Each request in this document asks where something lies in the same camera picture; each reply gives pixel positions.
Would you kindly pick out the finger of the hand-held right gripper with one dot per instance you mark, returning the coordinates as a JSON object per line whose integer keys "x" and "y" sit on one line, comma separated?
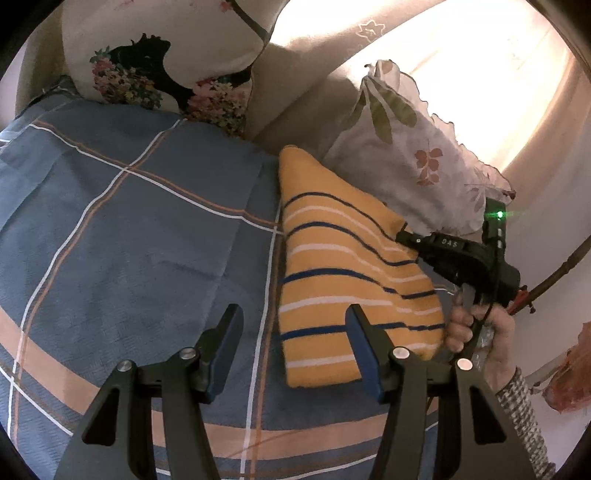
{"x": 408, "y": 239}

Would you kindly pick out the white leaf print pillow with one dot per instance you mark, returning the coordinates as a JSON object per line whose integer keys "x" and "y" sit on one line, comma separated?
{"x": 415, "y": 138}

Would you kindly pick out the floral black cat pillow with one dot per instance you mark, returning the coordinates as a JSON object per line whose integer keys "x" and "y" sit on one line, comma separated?
{"x": 184, "y": 46}

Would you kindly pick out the yellow striped sweater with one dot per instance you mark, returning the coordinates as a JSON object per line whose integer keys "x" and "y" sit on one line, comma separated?
{"x": 332, "y": 258}

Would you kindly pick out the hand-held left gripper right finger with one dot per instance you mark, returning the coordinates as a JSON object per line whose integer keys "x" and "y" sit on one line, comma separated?
{"x": 364, "y": 360}

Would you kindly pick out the person's right hand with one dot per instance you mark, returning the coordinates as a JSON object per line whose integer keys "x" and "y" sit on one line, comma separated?
{"x": 501, "y": 341}

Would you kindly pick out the beige headboard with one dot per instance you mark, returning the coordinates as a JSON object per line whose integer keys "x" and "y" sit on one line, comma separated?
{"x": 314, "y": 69}

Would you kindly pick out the blue plaid bedsheet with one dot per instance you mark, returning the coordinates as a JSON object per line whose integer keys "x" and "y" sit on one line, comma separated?
{"x": 138, "y": 230}

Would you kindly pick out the wooden coat stand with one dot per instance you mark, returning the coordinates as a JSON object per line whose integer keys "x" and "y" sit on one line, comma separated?
{"x": 554, "y": 281}

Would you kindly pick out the orange plastic bag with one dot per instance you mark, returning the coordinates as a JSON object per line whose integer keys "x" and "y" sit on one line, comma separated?
{"x": 572, "y": 383}

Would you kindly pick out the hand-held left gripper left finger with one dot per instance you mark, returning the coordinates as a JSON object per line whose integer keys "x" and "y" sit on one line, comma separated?
{"x": 226, "y": 364}

